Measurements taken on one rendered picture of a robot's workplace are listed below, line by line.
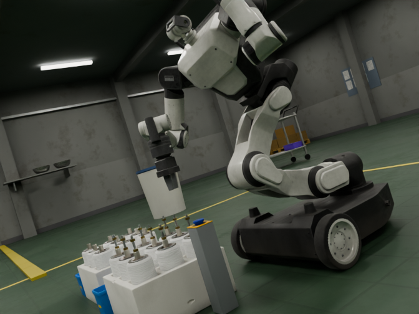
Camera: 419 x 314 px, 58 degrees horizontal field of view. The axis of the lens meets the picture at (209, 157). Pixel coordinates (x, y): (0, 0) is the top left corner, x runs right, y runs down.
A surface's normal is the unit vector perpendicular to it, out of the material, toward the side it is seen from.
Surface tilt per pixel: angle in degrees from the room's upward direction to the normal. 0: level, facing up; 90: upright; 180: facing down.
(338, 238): 90
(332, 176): 90
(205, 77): 129
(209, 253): 90
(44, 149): 90
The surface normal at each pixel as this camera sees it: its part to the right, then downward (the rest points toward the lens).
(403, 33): -0.81, 0.25
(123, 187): 0.51, -0.16
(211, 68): -0.18, 0.71
